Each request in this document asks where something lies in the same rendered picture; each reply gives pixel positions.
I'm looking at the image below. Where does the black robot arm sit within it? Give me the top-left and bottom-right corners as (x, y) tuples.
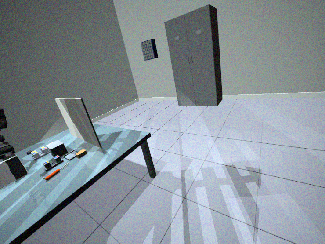
(0, 108), (15, 161)

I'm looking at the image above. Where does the tan rectangular block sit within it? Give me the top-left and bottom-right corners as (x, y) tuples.
(75, 149), (87, 158)

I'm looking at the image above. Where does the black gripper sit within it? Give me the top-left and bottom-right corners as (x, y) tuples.
(0, 121), (5, 142)

